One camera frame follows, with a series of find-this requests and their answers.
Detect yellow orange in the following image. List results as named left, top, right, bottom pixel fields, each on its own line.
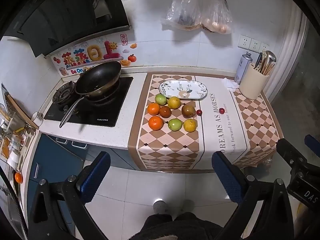
left=183, top=119, right=197, bottom=133
left=168, top=96, right=181, bottom=109

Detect green apple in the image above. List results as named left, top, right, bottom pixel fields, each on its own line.
left=155, top=93, right=167, bottom=106
left=168, top=118, right=183, bottom=132

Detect brown green fruit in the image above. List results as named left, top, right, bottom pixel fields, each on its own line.
left=181, top=105, right=196, bottom=119

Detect orange tangerine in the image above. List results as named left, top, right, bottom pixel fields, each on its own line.
left=148, top=116, right=163, bottom=131
left=147, top=102, right=160, bottom=115

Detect dark brown fruit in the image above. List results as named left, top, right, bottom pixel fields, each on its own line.
left=159, top=106, right=171, bottom=118

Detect right grey slipper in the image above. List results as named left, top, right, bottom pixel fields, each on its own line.
left=180, top=199, right=195, bottom=214

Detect grey slipper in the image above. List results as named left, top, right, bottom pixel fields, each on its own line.
left=153, top=199, right=169, bottom=215
left=180, top=199, right=195, bottom=214

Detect small orange on shelf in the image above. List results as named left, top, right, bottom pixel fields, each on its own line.
left=14, top=172, right=23, bottom=184

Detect left grey slipper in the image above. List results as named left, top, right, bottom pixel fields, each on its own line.
left=153, top=199, right=169, bottom=215

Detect checkered table mat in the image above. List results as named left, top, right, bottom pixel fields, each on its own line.
left=128, top=73, right=283, bottom=173

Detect cream utensil holder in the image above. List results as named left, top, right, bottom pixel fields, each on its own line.
left=239, top=63, right=269, bottom=100

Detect white mug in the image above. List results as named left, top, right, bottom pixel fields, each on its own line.
left=31, top=112, right=43, bottom=127

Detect cluttered side shelf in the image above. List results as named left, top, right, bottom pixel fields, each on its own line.
left=1, top=85, right=39, bottom=179

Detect utensils in holder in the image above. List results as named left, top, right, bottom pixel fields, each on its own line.
left=253, top=50, right=277, bottom=75

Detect black gas stove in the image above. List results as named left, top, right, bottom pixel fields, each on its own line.
left=44, top=77, right=133, bottom=127

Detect deer pattern oval plate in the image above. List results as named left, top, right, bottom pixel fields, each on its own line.
left=159, top=80, right=208, bottom=100

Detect grey gas canister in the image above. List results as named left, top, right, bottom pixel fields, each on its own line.
left=234, top=51, right=252, bottom=84

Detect black frying pan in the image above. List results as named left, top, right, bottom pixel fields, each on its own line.
left=59, top=61, right=121, bottom=128

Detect plastic bag with eggs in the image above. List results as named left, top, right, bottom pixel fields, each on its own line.
left=201, top=0, right=233, bottom=35

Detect plastic bag dark contents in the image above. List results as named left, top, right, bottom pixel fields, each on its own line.
left=162, top=0, right=201, bottom=31

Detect black range hood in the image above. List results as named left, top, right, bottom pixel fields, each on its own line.
left=4, top=0, right=130, bottom=56

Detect white wall sockets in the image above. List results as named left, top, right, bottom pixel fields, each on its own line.
left=238, top=35, right=270, bottom=53

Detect colourful wall sticker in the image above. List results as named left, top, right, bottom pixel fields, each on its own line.
left=50, top=33, right=137, bottom=77

